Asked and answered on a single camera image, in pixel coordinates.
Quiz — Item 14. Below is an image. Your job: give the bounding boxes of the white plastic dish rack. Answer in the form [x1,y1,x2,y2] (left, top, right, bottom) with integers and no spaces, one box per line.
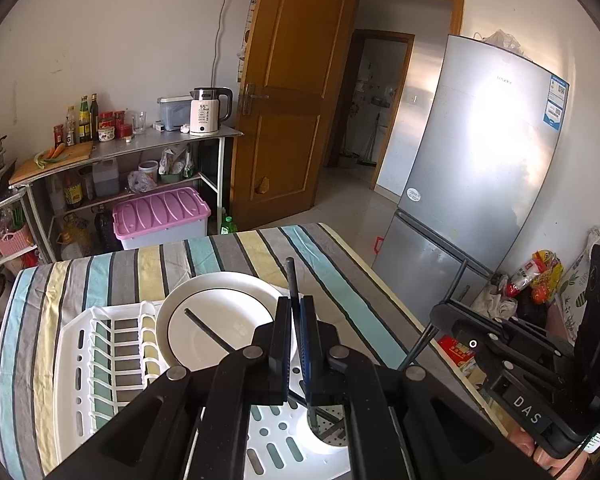
[54,301,350,479]

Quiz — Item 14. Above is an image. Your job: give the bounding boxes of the large white bowl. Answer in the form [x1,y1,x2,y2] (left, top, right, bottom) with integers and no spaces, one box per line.
[156,272,288,372]

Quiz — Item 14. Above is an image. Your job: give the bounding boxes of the silver refrigerator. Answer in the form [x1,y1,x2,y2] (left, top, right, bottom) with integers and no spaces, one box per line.
[373,35,570,324]

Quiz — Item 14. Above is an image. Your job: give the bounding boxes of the white utensil cup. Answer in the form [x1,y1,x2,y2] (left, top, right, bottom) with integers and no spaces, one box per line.
[306,405,348,448]

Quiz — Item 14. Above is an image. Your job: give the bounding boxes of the green oil bottle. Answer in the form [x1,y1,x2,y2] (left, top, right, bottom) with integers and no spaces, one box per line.
[79,96,92,143]

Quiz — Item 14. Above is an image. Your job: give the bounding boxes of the black chopstick group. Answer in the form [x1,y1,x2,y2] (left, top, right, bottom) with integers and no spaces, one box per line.
[399,260,468,372]
[184,308,234,352]

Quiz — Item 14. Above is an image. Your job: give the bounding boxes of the pink plastic basket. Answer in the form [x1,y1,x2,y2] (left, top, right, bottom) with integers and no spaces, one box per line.
[0,223,34,256]

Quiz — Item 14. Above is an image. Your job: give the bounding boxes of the grey plastic storage box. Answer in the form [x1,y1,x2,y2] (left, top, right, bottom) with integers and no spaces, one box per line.
[157,96,193,131]

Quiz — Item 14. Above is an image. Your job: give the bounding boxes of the snack bags on floor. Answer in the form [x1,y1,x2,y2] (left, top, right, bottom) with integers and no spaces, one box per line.
[504,249,564,304]

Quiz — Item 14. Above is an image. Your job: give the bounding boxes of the dark soy sauce bottle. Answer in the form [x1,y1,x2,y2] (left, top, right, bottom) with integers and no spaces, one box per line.
[90,93,99,142]

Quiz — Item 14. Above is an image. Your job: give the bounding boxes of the metal kitchen shelf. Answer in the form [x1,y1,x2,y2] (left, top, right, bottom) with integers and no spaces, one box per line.
[0,125,241,266]

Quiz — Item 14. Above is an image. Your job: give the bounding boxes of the striped tablecloth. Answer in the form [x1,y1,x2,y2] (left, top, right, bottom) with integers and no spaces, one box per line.
[0,221,512,480]

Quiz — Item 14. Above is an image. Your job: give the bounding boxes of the pink lidded storage bin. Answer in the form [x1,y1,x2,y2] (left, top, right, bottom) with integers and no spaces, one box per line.
[112,185,211,250]

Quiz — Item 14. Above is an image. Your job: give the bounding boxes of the person right hand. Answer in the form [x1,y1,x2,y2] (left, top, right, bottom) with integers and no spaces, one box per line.
[507,426,590,479]

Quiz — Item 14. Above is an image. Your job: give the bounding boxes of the wooden cutting board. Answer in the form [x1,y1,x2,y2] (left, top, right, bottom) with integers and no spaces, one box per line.
[9,142,93,185]

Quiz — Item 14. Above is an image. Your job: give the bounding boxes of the brown wooden door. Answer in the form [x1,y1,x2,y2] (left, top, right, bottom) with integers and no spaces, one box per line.
[230,0,358,230]

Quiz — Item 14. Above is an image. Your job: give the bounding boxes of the white electric kettle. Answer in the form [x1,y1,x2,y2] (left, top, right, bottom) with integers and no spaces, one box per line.
[189,87,233,134]

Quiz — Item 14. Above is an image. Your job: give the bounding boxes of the red cardboard box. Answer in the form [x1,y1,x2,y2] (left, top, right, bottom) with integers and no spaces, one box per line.
[438,335,477,376]

